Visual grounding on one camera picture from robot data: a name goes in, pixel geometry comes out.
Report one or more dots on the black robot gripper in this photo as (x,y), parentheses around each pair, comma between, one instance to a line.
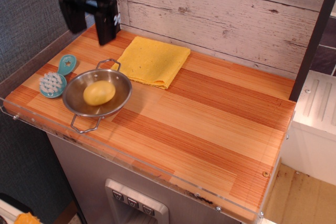
(107,17)

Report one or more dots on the yellow potato ball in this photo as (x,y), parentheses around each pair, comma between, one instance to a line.
(98,93)

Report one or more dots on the yellow folded cloth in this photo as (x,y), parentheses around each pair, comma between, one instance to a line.
(151,62)

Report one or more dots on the teal scrub brush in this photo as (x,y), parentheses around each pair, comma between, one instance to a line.
(52,84)

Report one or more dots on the silver toy fridge cabinet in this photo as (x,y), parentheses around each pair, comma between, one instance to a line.
(87,174)

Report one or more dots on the silver dispenser button panel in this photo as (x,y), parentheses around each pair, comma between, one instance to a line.
(130,206)

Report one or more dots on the yellow object bottom left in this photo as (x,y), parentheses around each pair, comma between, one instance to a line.
(26,218)

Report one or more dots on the white plastic sink unit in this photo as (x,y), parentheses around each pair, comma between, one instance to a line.
(309,146)

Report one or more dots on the steel two-handled bowl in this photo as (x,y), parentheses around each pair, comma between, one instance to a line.
(73,93)

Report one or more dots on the dark vertical post right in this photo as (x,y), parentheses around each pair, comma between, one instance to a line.
(312,47)

